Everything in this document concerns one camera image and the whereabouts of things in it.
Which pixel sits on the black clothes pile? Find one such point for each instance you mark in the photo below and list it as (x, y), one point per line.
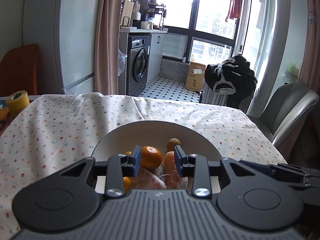
(237, 71)

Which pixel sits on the large orange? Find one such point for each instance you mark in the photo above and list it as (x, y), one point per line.
(151, 158)

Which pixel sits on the yellow tape roll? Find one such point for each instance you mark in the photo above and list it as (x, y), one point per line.
(17, 102)

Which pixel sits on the grey leather chair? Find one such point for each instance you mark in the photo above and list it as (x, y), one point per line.
(288, 107)

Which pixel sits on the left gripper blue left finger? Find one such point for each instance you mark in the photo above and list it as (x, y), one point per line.
(114, 169)

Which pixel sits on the white kitchen cabinet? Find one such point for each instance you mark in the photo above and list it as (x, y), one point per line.
(155, 56)

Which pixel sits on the grey washing machine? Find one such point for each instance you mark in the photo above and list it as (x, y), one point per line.
(138, 61)

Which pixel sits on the pink curtain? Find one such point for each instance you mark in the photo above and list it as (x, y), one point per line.
(309, 72)
(106, 47)

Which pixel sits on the yellowish round longan fruit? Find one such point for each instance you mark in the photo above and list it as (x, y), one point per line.
(172, 143)

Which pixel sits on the peeled grapefruit piece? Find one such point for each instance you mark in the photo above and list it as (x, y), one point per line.
(173, 180)

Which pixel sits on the cardboard box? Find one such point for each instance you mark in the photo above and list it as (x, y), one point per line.
(195, 77)

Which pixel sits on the wooden cutting board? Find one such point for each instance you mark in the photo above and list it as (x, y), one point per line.
(126, 13)

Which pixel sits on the white refrigerator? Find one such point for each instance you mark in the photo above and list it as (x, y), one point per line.
(64, 30)

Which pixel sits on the red hanging towel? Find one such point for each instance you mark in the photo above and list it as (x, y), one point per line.
(234, 11)

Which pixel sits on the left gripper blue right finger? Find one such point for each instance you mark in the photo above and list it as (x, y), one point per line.
(201, 170)

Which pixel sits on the pink curtain right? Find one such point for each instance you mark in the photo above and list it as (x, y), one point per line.
(309, 72)

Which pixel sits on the floral white tablecloth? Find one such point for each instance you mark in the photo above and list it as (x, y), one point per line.
(56, 130)

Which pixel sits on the white striped radiator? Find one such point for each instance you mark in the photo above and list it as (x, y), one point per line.
(207, 96)

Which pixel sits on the white plate with blue rim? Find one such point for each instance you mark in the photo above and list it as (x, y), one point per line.
(155, 134)

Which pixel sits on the white kettle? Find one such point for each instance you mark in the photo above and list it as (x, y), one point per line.
(146, 25)

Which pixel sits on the pink curtain left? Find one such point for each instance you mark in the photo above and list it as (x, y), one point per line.
(106, 47)

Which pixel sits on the orange wooden chair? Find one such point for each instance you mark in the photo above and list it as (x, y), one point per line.
(19, 70)

